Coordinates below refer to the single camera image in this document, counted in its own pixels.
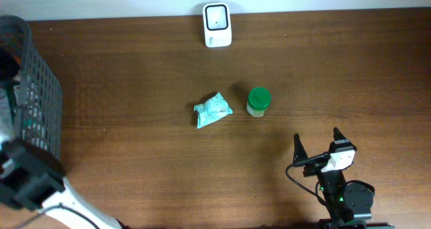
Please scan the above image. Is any green lid plastic jar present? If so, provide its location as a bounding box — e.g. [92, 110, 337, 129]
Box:
[246, 87, 271, 117]

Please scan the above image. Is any light green pouch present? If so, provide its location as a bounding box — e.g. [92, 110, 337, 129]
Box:
[193, 92, 233, 129]

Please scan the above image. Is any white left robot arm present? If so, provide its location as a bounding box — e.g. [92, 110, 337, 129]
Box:
[1, 139, 128, 228]

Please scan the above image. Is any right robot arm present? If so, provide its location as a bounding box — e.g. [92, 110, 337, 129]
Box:
[285, 127, 393, 229]

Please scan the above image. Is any dark mesh basket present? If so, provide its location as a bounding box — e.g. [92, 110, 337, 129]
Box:
[1, 15, 63, 159]

